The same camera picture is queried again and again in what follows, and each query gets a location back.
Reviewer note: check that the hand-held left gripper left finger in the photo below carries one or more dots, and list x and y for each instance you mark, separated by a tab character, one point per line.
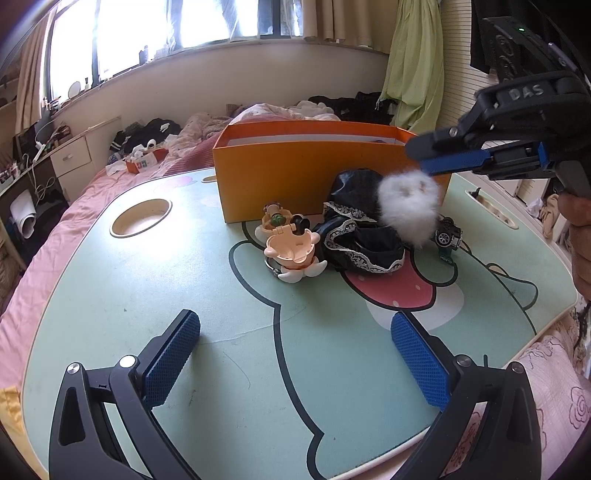
171	360

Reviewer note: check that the black lace-trimmed cloth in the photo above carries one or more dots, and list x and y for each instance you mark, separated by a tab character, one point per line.
364	249

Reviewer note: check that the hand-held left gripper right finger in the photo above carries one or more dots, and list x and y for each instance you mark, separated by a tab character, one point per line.
420	364

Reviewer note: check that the white fluffy pompom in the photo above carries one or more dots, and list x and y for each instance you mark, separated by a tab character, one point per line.
408	207

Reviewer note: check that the white garment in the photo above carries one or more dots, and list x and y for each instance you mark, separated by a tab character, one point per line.
314	107

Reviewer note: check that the black and white clothes pile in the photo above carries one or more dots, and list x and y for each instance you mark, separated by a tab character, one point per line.
147	129

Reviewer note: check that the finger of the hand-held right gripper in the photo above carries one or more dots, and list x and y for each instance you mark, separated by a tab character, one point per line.
455	162
434	141

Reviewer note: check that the window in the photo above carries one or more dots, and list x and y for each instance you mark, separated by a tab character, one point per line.
138	32

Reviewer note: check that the orange cardboard box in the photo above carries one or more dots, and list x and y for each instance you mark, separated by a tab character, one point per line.
286	175

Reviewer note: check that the white drawer cabinet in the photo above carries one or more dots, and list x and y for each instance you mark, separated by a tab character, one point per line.
74	157

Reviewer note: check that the person's right hand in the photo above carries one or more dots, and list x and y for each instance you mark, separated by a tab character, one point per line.
577	221

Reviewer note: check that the white paper roll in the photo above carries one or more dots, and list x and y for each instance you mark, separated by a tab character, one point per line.
23	212

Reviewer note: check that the pink rose printed cloth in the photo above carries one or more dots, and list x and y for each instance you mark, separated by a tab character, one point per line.
554	392

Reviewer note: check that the green cartoon printed desktop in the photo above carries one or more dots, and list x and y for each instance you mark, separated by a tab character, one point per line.
161	277

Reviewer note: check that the orange tissue box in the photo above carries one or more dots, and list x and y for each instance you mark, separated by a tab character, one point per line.
145	161

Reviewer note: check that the round white mirror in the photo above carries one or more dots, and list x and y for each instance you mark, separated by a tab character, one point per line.
74	89

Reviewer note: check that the peach doll figurine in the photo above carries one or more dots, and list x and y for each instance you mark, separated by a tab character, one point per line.
291	244

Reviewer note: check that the pink printed quilt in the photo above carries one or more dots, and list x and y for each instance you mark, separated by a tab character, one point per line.
272	113

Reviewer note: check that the beige curtain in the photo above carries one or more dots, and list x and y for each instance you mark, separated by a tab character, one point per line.
32	78
351	23

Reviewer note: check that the light green curtain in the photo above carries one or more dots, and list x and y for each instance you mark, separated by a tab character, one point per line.
411	69

